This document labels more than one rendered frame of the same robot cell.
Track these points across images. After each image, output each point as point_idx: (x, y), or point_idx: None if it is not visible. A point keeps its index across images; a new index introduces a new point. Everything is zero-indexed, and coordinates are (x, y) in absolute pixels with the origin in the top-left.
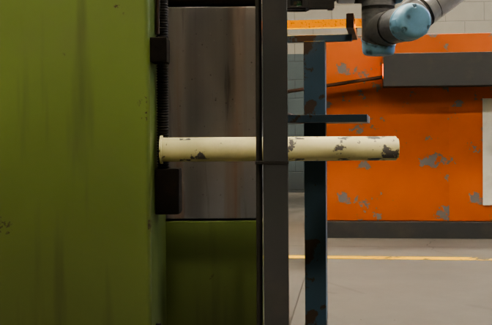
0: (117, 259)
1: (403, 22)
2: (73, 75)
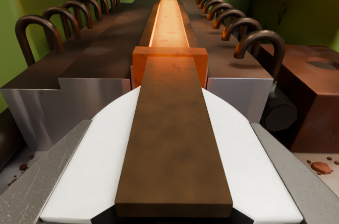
0: None
1: None
2: None
